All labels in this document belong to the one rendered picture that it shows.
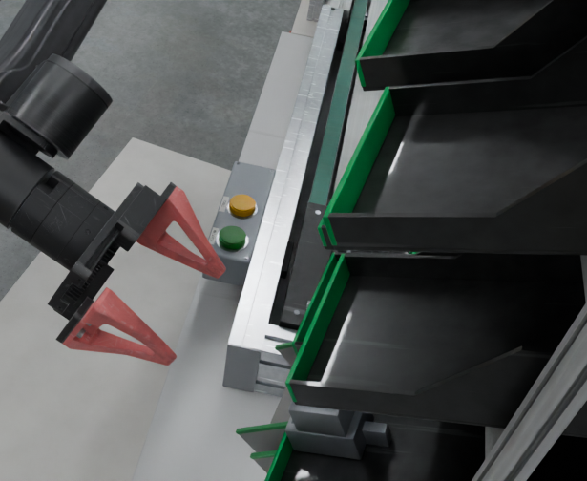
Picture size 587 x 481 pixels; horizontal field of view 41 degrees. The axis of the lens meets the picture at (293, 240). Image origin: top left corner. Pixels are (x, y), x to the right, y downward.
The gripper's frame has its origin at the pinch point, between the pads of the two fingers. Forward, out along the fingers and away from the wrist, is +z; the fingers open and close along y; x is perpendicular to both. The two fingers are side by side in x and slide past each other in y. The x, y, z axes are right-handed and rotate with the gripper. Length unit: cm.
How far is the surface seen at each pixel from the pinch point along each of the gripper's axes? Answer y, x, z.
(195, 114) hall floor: 180, 145, -12
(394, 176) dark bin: -0.8, -23.1, 2.9
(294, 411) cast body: -1.1, 1.9, 12.0
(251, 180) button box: 54, 36, 4
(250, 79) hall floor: 210, 141, -3
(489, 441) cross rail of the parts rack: -6.8, -15.7, 18.3
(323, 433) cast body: -1.1, 2.1, 15.2
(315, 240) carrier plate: 46, 30, 16
